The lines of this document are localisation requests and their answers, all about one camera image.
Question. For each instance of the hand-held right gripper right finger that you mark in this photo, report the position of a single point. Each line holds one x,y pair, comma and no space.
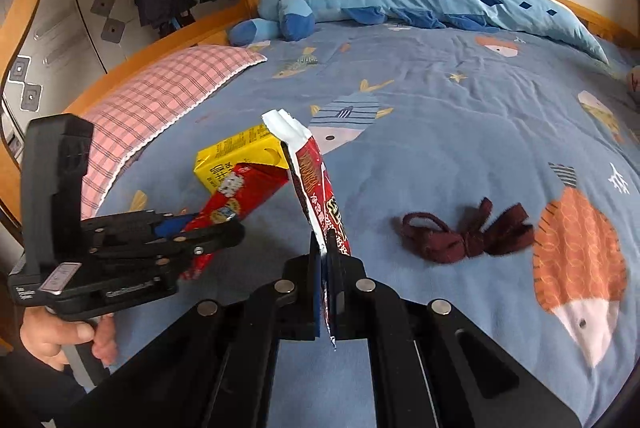
342,303

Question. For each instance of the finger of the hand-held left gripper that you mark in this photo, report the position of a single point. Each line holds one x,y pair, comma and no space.
210,240
165,228

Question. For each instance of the person's left hand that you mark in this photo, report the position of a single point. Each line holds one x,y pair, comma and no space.
50,338

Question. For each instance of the yellow carton box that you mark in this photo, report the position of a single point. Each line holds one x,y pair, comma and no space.
235,150

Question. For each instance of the red cartoon snack packet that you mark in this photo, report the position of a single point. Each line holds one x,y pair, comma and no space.
240,193

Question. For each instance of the white wardrobe with grey diamonds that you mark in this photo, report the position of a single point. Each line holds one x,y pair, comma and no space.
65,7

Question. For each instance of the pink plaid pillow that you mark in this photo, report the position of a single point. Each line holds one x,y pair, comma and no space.
160,97

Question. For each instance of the dark red ribbon bow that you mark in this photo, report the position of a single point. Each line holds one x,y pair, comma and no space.
450,245

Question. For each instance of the dark red torn snack wrapper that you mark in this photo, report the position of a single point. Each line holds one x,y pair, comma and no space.
312,178

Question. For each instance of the long blue plush toy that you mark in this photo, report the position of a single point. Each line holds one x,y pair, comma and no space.
450,2

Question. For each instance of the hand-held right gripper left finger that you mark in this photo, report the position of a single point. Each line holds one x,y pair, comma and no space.
315,293

